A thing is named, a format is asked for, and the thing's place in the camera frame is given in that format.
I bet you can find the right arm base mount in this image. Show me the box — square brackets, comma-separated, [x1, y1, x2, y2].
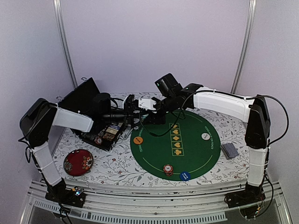
[224, 188, 265, 219]

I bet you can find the white dealer button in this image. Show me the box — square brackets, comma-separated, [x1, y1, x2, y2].
[201, 133, 210, 140]

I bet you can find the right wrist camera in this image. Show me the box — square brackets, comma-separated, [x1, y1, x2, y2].
[138, 98, 157, 111]

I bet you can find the black poker chip case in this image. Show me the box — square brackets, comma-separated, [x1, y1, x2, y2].
[58, 78, 128, 151]

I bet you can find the red floral plate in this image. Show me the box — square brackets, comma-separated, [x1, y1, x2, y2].
[64, 149, 93, 176]

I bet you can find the left metal frame post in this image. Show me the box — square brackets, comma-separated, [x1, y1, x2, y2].
[53, 0, 78, 89]

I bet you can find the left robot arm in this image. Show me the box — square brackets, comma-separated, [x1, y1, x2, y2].
[19, 93, 141, 203]

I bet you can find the grey playing card deck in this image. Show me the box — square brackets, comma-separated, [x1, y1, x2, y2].
[221, 143, 239, 160]

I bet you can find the metal frame post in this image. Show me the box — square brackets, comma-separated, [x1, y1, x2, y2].
[230, 0, 257, 94]
[53, 0, 78, 89]

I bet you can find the right metal frame post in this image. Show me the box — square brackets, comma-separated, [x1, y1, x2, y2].
[230, 0, 257, 94]

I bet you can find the green round poker mat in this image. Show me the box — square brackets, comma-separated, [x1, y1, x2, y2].
[130, 111, 221, 181]

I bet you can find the yellow playing card box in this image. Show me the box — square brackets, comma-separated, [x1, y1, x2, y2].
[103, 124, 121, 141]

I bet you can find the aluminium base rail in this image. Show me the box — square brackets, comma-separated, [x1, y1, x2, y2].
[20, 178, 292, 224]

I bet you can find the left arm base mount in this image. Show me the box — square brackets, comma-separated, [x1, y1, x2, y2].
[45, 185, 86, 208]

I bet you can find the blue small blind button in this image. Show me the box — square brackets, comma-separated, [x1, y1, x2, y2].
[179, 171, 191, 182]

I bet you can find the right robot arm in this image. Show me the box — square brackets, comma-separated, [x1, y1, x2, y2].
[137, 73, 271, 203]

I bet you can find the orange big blind button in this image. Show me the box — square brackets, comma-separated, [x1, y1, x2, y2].
[133, 136, 143, 145]

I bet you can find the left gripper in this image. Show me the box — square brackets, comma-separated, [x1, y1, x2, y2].
[102, 102, 148, 128]

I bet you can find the red five chip stack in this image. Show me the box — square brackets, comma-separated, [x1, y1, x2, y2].
[94, 136, 103, 145]

